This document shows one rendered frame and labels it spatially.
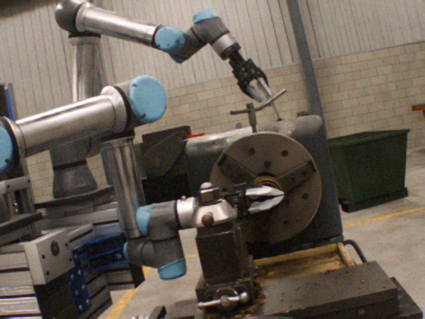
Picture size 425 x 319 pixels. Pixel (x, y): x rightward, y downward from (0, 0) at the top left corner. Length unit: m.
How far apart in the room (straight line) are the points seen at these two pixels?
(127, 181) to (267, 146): 0.39
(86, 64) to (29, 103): 10.95
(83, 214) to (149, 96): 0.51
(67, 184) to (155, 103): 0.48
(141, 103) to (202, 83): 10.24
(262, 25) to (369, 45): 2.56
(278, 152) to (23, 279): 0.75
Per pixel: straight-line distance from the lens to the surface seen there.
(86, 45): 1.71
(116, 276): 1.55
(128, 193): 1.32
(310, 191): 1.40
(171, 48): 1.42
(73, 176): 1.55
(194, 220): 0.81
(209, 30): 1.54
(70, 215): 1.59
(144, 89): 1.19
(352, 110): 11.54
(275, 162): 1.39
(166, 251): 1.24
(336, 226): 1.59
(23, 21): 12.99
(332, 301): 0.80
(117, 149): 1.32
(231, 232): 0.81
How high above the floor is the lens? 1.26
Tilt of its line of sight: 3 degrees down
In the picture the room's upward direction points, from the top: 12 degrees counter-clockwise
